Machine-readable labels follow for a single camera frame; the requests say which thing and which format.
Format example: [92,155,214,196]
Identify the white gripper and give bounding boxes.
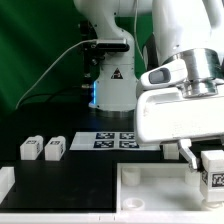
[134,87,224,172]

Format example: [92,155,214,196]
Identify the black camera on base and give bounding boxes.
[96,39,129,52]

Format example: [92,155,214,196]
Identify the black stand behind robot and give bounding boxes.
[79,20,99,89]

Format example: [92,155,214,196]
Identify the white square tabletop with sockets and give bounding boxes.
[116,163,224,213]

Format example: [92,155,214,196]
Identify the white sheet with tags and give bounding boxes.
[70,132,160,151]

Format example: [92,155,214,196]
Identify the white cable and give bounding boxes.
[14,39,98,110]

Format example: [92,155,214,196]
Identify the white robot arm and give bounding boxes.
[73,0,224,170]

